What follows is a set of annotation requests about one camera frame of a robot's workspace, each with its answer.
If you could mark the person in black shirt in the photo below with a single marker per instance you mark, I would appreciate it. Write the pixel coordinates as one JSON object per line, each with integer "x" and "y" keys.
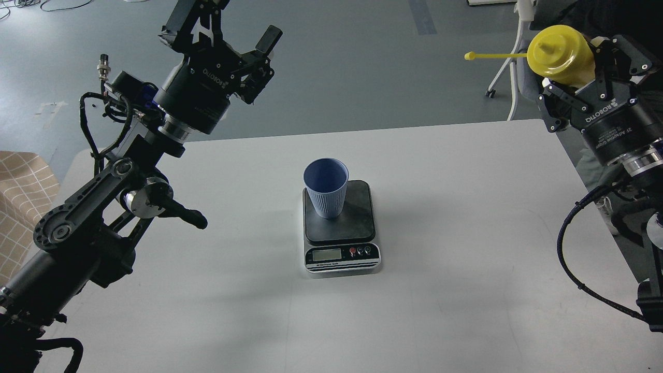
{"x": 641, "y": 20}

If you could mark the beige checkered cloth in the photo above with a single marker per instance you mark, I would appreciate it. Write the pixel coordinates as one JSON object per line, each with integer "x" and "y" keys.
{"x": 28, "y": 188}

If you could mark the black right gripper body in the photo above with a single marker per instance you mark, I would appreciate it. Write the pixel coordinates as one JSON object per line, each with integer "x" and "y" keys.
{"x": 616, "y": 125}

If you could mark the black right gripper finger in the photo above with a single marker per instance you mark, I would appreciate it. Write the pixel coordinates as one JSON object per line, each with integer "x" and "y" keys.
{"x": 559, "y": 90}
{"x": 620, "y": 60}

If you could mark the yellow squeeze seasoning bottle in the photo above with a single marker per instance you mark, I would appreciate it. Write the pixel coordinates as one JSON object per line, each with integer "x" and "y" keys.
{"x": 559, "y": 53}

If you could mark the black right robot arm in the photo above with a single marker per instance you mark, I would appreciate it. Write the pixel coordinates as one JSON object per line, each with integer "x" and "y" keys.
{"x": 640, "y": 222}

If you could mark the white office chair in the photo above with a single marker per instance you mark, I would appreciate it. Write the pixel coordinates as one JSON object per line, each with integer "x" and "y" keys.
{"x": 513, "y": 62}

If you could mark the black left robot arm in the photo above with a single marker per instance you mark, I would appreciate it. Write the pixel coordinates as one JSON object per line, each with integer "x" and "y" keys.
{"x": 129, "y": 125}

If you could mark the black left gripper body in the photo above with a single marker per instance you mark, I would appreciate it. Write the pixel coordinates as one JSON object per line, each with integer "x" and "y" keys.
{"x": 197, "y": 91}

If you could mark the black digital kitchen scale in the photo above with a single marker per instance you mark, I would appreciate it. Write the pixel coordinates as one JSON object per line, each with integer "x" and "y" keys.
{"x": 344, "y": 245}

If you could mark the blue ribbed plastic cup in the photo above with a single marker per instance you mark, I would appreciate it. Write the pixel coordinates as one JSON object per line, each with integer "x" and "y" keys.
{"x": 326, "y": 182}

